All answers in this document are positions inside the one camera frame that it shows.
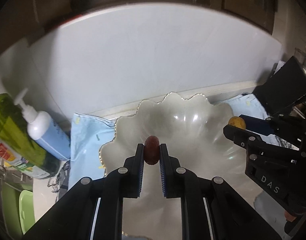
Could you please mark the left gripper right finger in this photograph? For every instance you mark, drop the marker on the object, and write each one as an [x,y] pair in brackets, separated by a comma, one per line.
[210,209]

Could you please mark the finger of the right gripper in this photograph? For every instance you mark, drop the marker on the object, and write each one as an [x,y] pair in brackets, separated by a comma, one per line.
[240,137]
[260,126]

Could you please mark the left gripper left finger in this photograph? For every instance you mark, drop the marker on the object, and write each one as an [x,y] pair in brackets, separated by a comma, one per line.
[92,209]

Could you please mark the small brown longan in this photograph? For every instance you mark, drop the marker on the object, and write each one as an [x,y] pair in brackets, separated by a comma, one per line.
[237,122]

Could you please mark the red jujube date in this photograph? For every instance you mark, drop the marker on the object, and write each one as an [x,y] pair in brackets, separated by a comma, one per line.
[152,150]

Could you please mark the person right hand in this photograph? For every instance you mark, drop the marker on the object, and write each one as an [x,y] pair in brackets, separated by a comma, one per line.
[289,217]

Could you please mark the black white plaid cloth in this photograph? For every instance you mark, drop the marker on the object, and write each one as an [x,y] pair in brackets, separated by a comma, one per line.
[59,184]

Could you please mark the white scalloped ceramic bowl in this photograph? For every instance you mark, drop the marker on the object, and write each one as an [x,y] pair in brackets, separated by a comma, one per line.
[192,131]

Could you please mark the black knife block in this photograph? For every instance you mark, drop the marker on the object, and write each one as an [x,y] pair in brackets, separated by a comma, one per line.
[282,90]

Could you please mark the green plastic basin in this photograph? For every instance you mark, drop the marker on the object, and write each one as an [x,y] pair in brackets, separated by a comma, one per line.
[18,211]

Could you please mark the light blue patterned cloth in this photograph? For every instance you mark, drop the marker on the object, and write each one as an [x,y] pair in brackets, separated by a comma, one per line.
[90,133]

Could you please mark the blue white pump bottle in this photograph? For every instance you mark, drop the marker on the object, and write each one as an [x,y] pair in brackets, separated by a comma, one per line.
[44,130]

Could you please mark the green dish soap bottle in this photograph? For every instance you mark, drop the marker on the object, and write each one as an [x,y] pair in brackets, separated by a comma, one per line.
[16,146]

